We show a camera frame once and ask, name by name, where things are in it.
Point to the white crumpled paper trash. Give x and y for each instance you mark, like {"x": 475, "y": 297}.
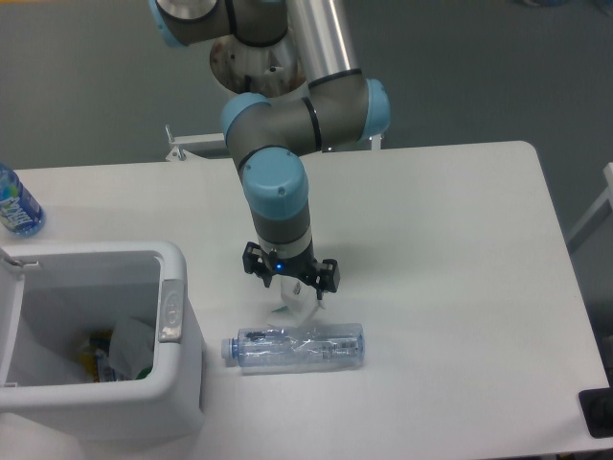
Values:
{"x": 131, "y": 349}

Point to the blue labelled water bottle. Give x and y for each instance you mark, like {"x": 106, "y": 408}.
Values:
{"x": 21, "y": 214}

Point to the white plastic packaging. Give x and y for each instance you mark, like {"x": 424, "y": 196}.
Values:
{"x": 299, "y": 304}

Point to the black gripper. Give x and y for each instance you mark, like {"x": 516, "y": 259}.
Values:
{"x": 295, "y": 259}

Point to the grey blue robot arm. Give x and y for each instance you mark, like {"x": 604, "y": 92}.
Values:
{"x": 267, "y": 140}

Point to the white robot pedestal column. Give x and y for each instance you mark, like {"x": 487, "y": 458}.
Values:
{"x": 276, "y": 71}

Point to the white plastic trash can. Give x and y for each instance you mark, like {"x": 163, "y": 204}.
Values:
{"x": 53, "y": 296}

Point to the white frame at right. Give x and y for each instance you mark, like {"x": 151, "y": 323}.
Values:
{"x": 595, "y": 215}

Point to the clear plastic bottle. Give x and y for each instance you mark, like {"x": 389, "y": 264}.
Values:
{"x": 284, "y": 349}

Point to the white metal table frame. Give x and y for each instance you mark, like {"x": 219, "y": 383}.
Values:
{"x": 212, "y": 146}

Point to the black table clamp mount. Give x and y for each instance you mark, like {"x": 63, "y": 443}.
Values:
{"x": 596, "y": 406}

